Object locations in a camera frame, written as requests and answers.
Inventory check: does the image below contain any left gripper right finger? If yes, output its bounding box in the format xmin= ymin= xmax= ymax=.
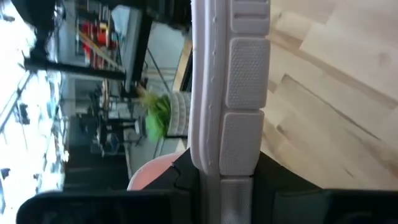
xmin=251 ymin=151 xmax=323 ymax=224

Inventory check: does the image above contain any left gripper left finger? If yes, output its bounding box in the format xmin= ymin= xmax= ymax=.
xmin=142 ymin=148 xmax=200 ymax=224

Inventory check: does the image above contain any pink rubber slide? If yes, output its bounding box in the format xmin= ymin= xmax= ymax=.
xmin=126 ymin=0 xmax=272 ymax=224

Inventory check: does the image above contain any potted succulent in patterned pot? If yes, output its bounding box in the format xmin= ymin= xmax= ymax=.
xmin=138 ymin=90 xmax=193 ymax=143

